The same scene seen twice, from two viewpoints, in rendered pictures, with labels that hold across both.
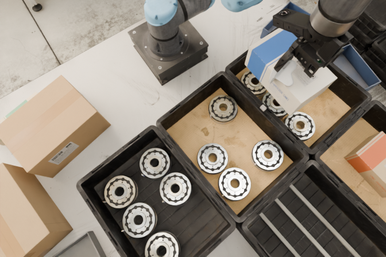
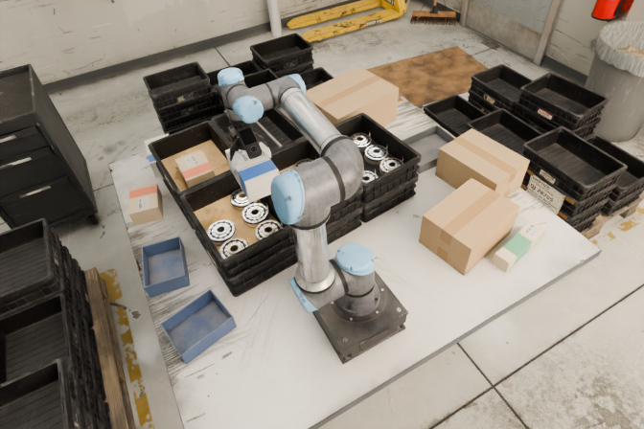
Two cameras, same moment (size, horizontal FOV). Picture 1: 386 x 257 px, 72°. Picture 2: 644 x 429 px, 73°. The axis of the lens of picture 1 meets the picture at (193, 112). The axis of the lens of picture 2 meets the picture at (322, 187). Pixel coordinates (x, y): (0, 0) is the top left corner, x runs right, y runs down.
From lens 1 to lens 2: 1.51 m
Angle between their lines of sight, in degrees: 66
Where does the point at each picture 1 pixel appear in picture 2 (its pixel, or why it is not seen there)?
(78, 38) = not seen: outside the picture
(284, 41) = (250, 172)
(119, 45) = (425, 332)
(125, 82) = (409, 282)
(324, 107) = (213, 214)
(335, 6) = not seen: hidden behind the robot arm
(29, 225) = (456, 151)
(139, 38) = (391, 303)
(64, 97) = (460, 228)
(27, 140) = (482, 197)
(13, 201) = (474, 163)
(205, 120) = not seen: hidden behind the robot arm
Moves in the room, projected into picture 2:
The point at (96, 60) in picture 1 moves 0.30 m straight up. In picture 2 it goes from (452, 313) to (468, 262)
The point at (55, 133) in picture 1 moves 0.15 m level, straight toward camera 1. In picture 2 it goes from (457, 200) to (421, 187)
